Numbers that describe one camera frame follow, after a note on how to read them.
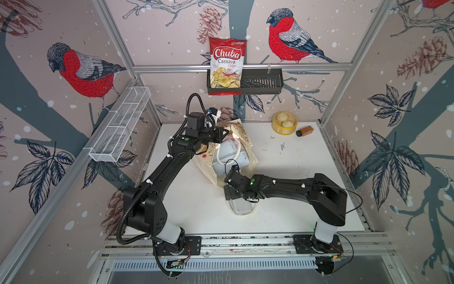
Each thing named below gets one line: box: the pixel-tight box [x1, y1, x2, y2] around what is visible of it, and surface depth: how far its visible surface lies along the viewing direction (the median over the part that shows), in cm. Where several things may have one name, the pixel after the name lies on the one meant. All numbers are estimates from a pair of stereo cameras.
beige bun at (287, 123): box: [281, 120, 294, 128], surface depth 115 cm
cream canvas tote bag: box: [192, 118, 259, 187], surface depth 84 cm
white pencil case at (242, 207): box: [225, 197, 259, 218], surface depth 82 cm
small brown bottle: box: [295, 125, 314, 137], surface depth 116 cm
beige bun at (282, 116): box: [276, 111, 288, 122], surface depth 119 cm
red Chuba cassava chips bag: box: [208, 36, 248, 96], surface depth 86 cm
